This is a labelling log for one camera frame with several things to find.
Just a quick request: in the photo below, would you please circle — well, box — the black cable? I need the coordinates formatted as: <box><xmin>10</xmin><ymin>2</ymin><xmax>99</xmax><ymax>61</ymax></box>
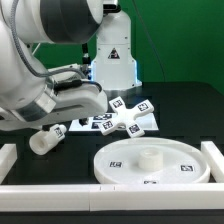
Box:
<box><xmin>53</xmin><ymin>69</ymin><xmax>104</xmax><ymax>94</ymax></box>

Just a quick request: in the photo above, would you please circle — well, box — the white left fence bar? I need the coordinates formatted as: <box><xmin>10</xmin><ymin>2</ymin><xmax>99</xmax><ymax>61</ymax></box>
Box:
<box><xmin>0</xmin><ymin>144</ymin><xmax>17</xmax><ymax>184</ymax></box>

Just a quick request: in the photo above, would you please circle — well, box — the white round table top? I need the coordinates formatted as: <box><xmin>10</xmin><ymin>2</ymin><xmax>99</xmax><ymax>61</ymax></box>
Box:
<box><xmin>94</xmin><ymin>137</ymin><xmax>210</xmax><ymax>184</ymax></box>

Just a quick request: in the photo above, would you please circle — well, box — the white cross-shaped table base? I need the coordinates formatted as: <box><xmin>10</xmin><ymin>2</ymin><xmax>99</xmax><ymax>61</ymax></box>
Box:
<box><xmin>98</xmin><ymin>97</ymin><xmax>154</xmax><ymax>138</ymax></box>

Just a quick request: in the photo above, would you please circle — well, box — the white marker sheet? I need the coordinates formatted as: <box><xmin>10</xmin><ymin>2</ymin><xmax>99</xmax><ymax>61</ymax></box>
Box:
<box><xmin>69</xmin><ymin>113</ymin><xmax>158</xmax><ymax>132</ymax></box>

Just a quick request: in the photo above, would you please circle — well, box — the white right fence bar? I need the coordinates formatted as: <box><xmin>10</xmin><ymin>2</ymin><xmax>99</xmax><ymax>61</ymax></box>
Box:
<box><xmin>201</xmin><ymin>141</ymin><xmax>224</xmax><ymax>183</ymax></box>

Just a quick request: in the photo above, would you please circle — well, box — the white fence bar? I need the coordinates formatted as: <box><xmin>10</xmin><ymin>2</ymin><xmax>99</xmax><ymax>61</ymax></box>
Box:
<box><xmin>0</xmin><ymin>183</ymin><xmax>224</xmax><ymax>212</ymax></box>
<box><xmin>0</xmin><ymin>144</ymin><xmax>17</xmax><ymax>184</ymax></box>
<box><xmin>201</xmin><ymin>141</ymin><xmax>224</xmax><ymax>183</ymax></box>

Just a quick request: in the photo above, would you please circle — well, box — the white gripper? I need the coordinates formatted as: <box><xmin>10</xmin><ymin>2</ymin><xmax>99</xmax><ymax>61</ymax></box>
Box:
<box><xmin>0</xmin><ymin>84</ymin><xmax>108</xmax><ymax>131</ymax></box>

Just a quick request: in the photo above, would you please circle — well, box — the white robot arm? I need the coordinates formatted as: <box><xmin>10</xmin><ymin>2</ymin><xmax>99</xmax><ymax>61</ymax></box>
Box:
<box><xmin>0</xmin><ymin>0</ymin><xmax>141</xmax><ymax>131</ymax></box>

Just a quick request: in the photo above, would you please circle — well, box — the white front fence bar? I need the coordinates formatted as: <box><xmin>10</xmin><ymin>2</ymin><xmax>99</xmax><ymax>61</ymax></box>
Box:
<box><xmin>0</xmin><ymin>183</ymin><xmax>224</xmax><ymax>212</ymax></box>

